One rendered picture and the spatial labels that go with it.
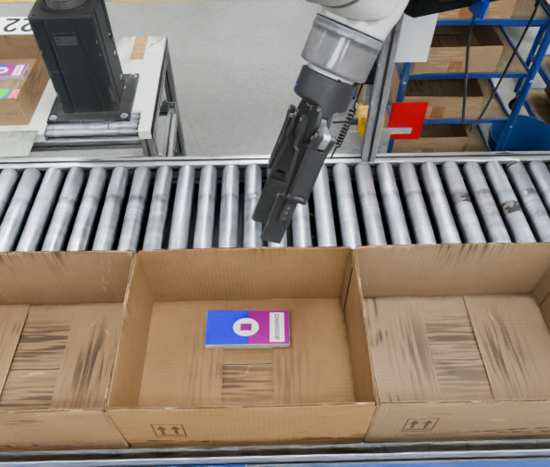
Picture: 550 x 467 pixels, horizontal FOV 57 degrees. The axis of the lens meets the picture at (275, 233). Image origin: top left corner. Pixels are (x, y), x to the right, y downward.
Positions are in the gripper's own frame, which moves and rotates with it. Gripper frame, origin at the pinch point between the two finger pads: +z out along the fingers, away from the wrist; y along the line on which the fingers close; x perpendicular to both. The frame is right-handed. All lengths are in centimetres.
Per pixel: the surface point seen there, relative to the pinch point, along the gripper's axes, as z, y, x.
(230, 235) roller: 30, 51, -13
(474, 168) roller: -6, 57, -78
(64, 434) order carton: 43.1, -3.4, 19.4
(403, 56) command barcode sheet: -26, 60, -42
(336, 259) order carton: 10.7, 11.3, -20.3
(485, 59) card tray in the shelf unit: -35, 99, -95
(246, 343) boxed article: 30.6, 8.9, -9.2
